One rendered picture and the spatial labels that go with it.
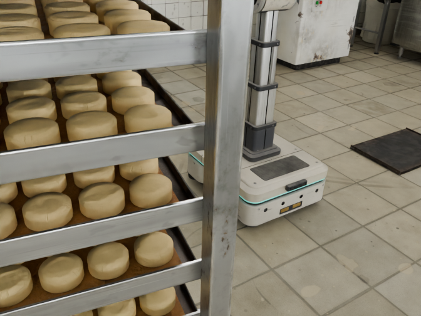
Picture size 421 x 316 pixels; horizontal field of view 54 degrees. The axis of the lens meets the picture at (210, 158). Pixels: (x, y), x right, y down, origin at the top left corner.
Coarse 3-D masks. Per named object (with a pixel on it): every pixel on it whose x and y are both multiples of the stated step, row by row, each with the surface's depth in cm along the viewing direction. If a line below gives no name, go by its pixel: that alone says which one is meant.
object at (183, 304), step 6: (180, 288) 61; (186, 288) 59; (180, 294) 60; (186, 294) 60; (180, 300) 59; (186, 300) 59; (192, 300) 57; (186, 306) 58; (192, 306) 58; (186, 312) 57; (192, 312) 57
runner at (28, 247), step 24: (120, 216) 42; (144, 216) 44; (168, 216) 45; (192, 216) 46; (0, 240) 39; (24, 240) 39; (48, 240) 40; (72, 240) 41; (96, 240) 43; (0, 264) 40
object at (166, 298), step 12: (168, 288) 58; (132, 300) 56; (144, 300) 56; (156, 300) 56; (168, 300) 56; (84, 312) 54; (96, 312) 57; (108, 312) 54; (120, 312) 55; (132, 312) 55; (144, 312) 57; (156, 312) 56; (168, 312) 57; (180, 312) 57
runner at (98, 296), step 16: (160, 272) 48; (176, 272) 49; (192, 272) 50; (96, 288) 46; (112, 288) 46; (128, 288) 47; (144, 288) 48; (160, 288) 49; (32, 304) 43; (48, 304) 44; (64, 304) 45; (80, 304) 46; (96, 304) 47
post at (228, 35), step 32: (224, 0) 33; (224, 32) 34; (224, 64) 35; (224, 96) 37; (224, 128) 39; (224, 160) 40; (224, 192) 42; (224, 224) 44; (224, 256) 47; (224, 288) 49
